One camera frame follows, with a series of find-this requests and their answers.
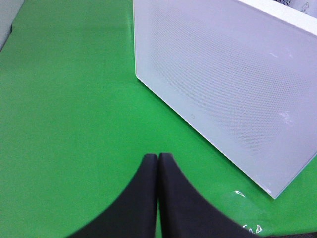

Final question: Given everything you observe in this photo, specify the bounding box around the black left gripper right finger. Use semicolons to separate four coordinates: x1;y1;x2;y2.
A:
158;153;255;238

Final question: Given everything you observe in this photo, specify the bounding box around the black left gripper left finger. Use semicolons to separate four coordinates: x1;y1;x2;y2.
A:
70;154;158;238

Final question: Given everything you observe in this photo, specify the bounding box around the white microwave door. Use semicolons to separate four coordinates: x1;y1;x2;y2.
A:
133;0;317;198

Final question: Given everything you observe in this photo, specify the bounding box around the green table cover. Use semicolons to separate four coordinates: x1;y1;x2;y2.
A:
0;0;317;238

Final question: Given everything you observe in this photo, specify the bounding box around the white wall panel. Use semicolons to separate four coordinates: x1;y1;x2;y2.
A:
0;0;24;50

